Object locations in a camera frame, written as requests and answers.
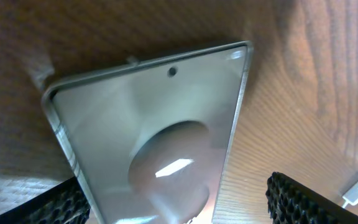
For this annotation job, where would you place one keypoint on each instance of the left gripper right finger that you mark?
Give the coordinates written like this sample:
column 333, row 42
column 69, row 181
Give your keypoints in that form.
column 293, row 203

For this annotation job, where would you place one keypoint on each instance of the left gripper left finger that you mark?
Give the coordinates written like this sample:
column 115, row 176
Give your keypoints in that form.
column 65, row 203

